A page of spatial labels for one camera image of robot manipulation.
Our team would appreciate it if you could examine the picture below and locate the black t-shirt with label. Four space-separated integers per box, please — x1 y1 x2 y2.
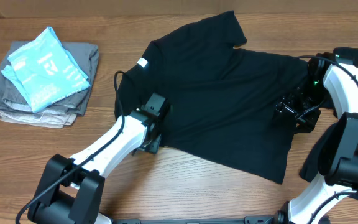
118 11 307 184

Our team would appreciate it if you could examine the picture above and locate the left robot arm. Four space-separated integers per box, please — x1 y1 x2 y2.
27 106 167 224

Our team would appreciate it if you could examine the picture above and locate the black clothes pile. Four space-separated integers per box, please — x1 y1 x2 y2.
298 46 358 206

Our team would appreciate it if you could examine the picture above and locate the beige folded garment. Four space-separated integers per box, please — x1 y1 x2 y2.
0 110 77 129

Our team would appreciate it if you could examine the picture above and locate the light blue folded shirt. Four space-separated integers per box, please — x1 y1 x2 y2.
1 27 90 113

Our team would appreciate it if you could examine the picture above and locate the grey folded garment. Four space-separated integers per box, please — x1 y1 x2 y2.
0 42 99 116

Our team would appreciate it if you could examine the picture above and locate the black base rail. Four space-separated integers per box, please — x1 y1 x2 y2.
112 216 274 224

